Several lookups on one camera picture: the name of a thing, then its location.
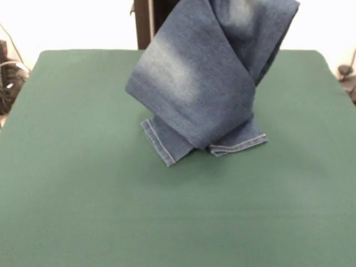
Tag blue denim jeans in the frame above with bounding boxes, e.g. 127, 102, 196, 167
124, 0, 301, 168

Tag dark green table cloth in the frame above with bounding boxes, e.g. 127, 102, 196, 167
0, 49, 356, 267

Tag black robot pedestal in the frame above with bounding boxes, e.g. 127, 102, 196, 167
130, 0, 181, 51

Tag black wheeled stand base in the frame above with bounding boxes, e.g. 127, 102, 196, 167
0, 40, 31, 115
338, 64, 356, 105

